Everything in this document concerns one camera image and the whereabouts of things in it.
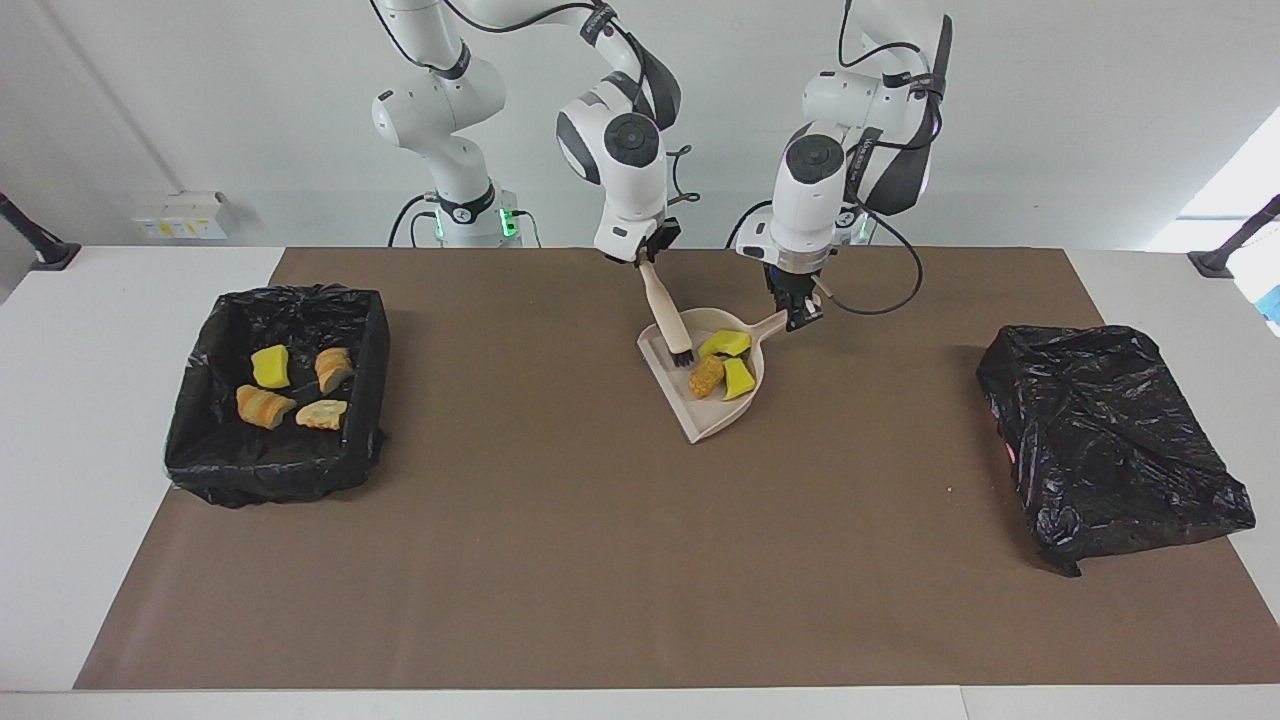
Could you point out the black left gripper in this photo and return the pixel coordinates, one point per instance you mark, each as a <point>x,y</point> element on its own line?
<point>798,280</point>

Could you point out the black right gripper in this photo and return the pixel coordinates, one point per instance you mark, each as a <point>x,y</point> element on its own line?
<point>660,240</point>

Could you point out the beige hand brush black bristles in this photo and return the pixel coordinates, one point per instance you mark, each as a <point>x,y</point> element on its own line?
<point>662,310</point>

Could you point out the notched yellow sponge piece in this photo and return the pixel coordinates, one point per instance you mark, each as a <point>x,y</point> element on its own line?
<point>725,343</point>

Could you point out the yellow sponge wedge green edge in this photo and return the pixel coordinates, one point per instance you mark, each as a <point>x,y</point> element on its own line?
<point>740,380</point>

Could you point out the brown toy nugget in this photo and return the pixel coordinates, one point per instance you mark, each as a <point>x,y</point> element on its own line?
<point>706,377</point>

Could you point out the beige plastic dustpan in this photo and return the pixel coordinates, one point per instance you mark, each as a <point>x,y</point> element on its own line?
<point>700,412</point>

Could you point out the yellow sponge chunk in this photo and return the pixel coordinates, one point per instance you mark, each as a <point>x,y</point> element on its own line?
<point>270,366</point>

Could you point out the orange striped toy croissant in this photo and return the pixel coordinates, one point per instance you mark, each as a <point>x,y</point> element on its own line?
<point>263,405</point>

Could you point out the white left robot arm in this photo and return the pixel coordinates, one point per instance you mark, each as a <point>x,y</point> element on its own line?
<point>810,200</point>

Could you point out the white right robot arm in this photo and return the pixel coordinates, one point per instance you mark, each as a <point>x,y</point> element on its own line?
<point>630,190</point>

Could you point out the bin covered by black bag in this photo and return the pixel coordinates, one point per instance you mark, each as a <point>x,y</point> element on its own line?
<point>1100,440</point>

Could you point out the open bin black bag liner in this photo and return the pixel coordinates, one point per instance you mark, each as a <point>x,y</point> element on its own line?
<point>200,440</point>

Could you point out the brown table mat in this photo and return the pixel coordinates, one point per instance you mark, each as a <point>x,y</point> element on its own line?
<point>500,600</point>

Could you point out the black clamp stand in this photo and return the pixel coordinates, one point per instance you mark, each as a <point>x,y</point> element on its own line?
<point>1215,262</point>
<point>45,250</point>

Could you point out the blue object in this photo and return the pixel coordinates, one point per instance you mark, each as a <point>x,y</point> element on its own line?
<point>1272,305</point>

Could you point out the white wall socket box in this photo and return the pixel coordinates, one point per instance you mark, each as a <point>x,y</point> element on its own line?
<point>180,215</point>

